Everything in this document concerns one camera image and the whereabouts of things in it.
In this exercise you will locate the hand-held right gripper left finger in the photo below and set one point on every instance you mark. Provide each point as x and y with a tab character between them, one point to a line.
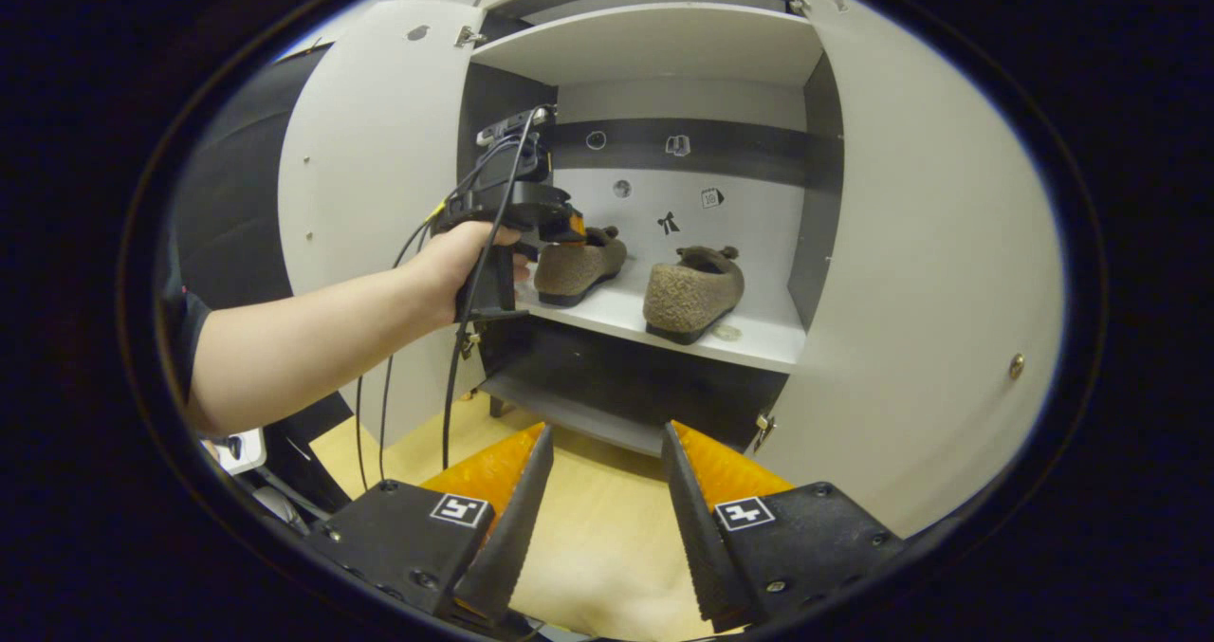
517	528

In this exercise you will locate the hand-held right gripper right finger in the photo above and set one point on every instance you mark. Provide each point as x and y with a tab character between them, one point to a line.
697	528

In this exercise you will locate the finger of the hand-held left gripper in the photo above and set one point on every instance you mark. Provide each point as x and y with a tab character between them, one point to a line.
569	220

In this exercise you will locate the brown fuzzy shoe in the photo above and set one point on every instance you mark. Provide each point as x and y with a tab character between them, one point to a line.
579	267
692	296

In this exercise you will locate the grey shoe cabinet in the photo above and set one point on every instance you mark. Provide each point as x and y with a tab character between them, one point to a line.
664	45

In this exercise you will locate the black backdrop cloth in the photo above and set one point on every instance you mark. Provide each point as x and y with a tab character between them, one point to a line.
237	177

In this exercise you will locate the person's black shirt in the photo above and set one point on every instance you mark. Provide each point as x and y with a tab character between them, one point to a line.
185	329

